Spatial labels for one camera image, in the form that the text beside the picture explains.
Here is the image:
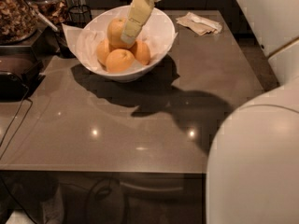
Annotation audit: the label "orange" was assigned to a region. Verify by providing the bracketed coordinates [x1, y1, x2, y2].
[96, 38, 114, 65]
[107, 18, 134, 49]
[130, 40, 150, 65]
[106, 49, 135, 73]

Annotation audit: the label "black wire basket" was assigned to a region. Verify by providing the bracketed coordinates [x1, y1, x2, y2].
[68, 5, 93, 28]

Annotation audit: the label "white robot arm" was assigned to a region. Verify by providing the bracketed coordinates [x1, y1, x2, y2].
[205, 0, 299, 224]

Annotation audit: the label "white ceramic bowl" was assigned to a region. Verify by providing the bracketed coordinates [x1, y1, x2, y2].
[74, 5, 176, 84]

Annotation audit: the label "black cable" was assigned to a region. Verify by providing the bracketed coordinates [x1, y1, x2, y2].
[0, 77, 34, 161]

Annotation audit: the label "white scoop handle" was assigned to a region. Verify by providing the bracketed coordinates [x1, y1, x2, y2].
[31, 8, 59, 33]

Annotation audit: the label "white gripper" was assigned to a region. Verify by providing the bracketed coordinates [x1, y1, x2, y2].
[121, 0, 161, 44]

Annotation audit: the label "glass jar of snacks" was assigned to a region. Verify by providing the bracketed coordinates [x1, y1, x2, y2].
[0, 0, 37, 45]

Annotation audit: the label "black appliance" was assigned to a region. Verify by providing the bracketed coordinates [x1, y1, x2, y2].
[0, 49, 44, 101]

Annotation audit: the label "folded paper napkins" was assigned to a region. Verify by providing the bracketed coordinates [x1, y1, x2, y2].
[177, 12, 222, 35]

